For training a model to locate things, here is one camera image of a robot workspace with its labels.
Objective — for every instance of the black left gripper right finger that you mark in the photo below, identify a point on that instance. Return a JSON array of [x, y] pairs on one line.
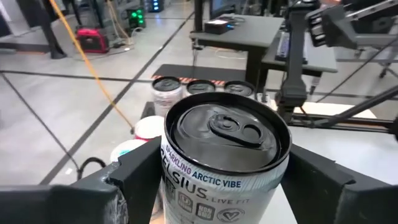
[[317, 193]]

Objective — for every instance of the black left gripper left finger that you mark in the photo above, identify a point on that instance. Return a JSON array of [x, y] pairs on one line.
[[136, 174]]

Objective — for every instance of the blue silver Red Bull can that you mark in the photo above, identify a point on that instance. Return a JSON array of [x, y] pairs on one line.
[[126, 149]]

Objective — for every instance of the white blue slim can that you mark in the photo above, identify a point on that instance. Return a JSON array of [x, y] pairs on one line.
[[224, 193]]

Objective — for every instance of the white Celsius can black lid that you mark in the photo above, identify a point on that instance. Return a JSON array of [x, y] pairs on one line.
[[200, 87], [239, 88], [166, 88]]

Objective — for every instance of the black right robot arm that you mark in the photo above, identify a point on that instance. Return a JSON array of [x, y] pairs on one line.
[[293, 62]]

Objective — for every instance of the black diagonal beam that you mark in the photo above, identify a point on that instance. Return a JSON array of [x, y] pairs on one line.
[[357, 109]]

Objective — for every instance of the black mat with orange stripes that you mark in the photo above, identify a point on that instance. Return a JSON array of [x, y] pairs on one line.
[[199, 71]]

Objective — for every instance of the red black tool case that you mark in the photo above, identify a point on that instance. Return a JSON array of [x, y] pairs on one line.
[[93, 42]]

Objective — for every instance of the black keyboard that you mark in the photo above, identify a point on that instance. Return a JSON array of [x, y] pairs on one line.
[[281, 46]]

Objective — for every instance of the black box with green lights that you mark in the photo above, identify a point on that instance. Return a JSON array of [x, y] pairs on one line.
[[136, 18]]

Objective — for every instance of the black box with blue light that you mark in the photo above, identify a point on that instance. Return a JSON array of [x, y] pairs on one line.
[[217, 27]]

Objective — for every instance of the grey monitor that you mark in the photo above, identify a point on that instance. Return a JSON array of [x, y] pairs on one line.
[[224, 6]]

